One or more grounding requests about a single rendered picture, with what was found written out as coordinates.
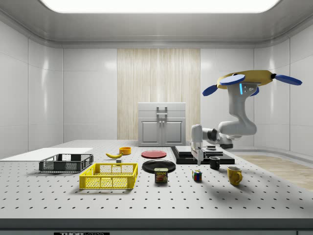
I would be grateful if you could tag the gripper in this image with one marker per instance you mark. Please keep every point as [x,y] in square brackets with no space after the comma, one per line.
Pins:
[199,153]

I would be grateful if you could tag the puzzle cube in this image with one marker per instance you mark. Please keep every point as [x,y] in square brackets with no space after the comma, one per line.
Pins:
[197,175]

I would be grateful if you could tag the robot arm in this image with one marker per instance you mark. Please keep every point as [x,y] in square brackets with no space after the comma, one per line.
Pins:
[238,107]

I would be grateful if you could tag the black mug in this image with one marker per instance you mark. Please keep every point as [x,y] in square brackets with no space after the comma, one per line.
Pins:
[214,163]

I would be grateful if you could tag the black stove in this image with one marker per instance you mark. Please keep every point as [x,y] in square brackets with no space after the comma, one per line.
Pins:
[227,160]

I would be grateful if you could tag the yellow mug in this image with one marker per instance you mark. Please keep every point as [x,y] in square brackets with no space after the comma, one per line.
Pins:
[233,177]

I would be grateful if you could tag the flat-sided can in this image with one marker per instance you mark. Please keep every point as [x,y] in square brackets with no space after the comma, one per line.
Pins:
[161,176]

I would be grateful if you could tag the red plate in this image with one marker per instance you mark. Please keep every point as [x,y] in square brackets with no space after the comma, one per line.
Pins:
[154,154]

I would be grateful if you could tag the white cabinet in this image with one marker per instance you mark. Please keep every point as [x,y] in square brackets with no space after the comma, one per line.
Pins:
[161,127]

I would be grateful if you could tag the black plate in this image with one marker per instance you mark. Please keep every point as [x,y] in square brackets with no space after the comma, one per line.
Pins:
[151,165]

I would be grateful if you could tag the yellow bowl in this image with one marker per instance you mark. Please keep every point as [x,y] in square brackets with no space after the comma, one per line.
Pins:
[125,151]

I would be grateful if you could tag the banana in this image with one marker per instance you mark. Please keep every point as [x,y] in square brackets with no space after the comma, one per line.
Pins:
[113,156]

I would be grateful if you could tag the drone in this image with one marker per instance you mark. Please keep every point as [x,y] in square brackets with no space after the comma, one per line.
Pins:
[254,76]

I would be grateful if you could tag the yellow basket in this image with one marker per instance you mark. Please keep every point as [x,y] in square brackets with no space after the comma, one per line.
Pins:
[107,182]

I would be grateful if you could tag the dark grey basket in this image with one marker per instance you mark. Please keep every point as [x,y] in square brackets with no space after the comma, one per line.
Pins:
[49,166]

